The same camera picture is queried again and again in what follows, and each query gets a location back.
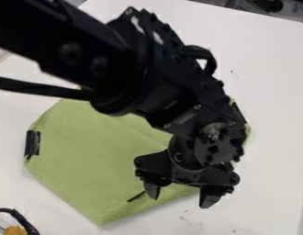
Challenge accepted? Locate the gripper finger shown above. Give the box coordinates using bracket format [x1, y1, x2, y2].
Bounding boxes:
[142, 181, 163, 201]
[197, 185, 226, 209]

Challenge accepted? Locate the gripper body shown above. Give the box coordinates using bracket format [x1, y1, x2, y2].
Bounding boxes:
[132, 88, 249, 188]

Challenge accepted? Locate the green cloth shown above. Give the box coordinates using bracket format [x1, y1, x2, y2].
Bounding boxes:
[22, 96, 253, 227]

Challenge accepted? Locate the yellow toy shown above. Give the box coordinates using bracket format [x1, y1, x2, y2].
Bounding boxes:
[3, 225, 29, 235]

